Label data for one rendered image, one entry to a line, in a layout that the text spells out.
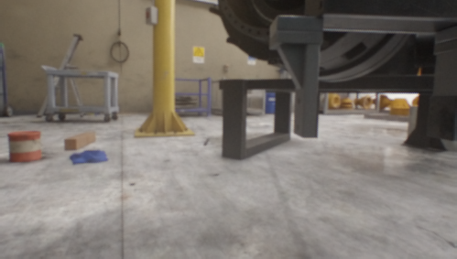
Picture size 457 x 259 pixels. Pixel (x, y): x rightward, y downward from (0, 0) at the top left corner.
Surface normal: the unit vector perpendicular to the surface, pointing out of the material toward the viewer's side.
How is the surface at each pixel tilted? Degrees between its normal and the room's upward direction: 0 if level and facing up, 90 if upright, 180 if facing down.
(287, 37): 90
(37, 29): 90
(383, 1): 90
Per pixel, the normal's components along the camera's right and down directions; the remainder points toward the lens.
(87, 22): 0.41, 0.08
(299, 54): 0.03, 0.08
